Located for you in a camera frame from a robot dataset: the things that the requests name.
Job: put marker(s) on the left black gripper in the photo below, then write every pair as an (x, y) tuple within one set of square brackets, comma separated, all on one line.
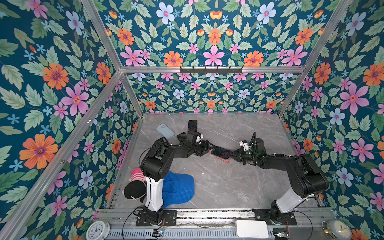
[(205, 149)]

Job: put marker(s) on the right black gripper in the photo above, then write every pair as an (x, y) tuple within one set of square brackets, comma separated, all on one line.
[(239, 153)]

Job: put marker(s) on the pink-edged smartphone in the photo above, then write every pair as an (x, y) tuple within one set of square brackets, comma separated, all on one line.
[(221, 152)]

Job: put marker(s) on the pink phone case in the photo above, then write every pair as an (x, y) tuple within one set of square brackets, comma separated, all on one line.
[(223, 160)]

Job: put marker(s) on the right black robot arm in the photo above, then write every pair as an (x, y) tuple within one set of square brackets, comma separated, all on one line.
[(306, 179)]

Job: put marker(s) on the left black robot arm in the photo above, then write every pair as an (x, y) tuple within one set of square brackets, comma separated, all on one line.
[(157, 162)]

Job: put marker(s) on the light blue phone case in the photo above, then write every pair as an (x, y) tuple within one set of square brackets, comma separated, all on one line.
[(165, 131)]

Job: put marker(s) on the black phone case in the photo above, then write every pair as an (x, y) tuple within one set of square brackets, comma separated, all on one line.
[(162, 141)]

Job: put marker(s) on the silver-edged smartphone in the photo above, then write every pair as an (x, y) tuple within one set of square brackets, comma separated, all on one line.
[(182, 137)]

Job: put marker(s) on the blue-edged smartphone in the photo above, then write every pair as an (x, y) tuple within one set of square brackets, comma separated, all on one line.
[(192, 126)]

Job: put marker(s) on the blue baseball cap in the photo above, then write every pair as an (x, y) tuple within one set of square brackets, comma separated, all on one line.
[(177, 189)]

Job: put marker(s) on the white rectangular box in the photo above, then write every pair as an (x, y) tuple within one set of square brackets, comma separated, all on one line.
[(252, 229)]

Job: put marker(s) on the black plush toy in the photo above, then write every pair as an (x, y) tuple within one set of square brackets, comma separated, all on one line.
[(136, 189)]

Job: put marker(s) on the silver alarm clock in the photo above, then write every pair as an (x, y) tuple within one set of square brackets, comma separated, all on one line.
[(337, 230)]

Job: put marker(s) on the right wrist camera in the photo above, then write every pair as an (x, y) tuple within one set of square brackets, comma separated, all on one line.
[(245, 145)]

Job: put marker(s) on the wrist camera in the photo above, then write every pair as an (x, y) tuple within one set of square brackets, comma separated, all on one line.
[(197, 138), (245, 145)]

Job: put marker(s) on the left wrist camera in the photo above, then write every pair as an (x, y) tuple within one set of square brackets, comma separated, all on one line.
[(197, 138)]

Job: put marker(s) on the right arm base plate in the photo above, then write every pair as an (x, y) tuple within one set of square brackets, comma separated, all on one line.
[(275, 217)]

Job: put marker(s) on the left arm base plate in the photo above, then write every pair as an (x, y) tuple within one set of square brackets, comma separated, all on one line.
[(168, 219)]

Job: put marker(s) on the black hook rail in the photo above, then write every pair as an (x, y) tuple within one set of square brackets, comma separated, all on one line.
[(209, 70)]

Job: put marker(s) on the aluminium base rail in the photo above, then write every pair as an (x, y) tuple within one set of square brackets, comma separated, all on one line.
[(214, 224)]

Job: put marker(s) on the white wall clock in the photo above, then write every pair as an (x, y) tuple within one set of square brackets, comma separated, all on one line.
[(98, 230)]

